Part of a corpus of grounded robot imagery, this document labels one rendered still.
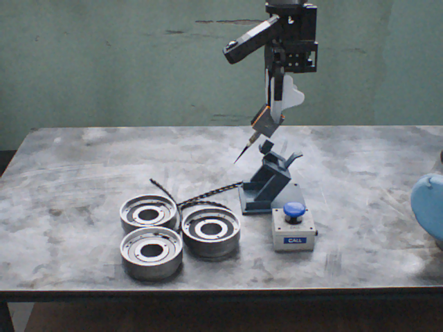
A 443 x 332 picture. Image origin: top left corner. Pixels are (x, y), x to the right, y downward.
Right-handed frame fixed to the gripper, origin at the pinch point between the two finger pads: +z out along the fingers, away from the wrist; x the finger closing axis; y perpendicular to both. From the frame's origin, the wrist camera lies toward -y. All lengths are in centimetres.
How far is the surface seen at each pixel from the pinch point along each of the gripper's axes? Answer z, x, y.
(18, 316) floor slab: 93, 67, -73
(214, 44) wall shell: 20, 151, 7
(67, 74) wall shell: 33, 160, -59
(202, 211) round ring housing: 16.4, -5.8, -13.9
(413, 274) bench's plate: 21.5, -24.0, 20.3
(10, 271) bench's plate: 21, -14, -48
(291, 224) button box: 16.0, -13.5, 1.2
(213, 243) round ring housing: 17.2, -15.8, -13.0
